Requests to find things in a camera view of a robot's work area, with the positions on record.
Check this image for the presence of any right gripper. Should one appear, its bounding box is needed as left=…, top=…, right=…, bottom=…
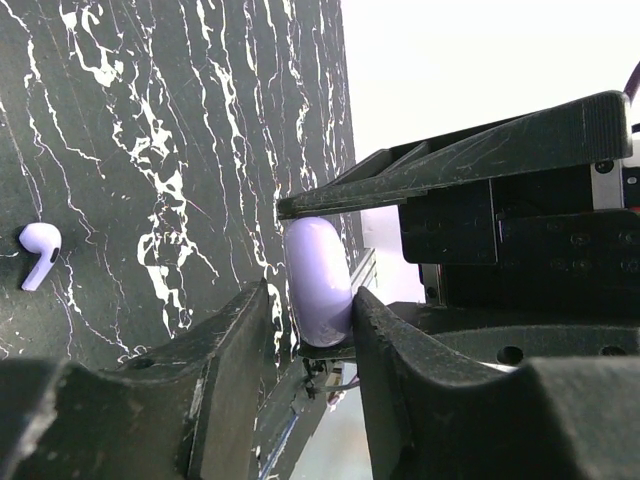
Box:
left=277, top=91, right=639, bottom=370

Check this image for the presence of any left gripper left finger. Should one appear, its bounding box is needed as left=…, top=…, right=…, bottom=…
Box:
left=1, top=281, right=270, bottom=479

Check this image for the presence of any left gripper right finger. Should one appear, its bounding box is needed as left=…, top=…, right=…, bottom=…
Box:
left=353, top=289, right=639, bottom=479

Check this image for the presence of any purple earbud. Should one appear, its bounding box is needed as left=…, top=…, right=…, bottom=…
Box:
left=19, top=222, right=62, bottom=292

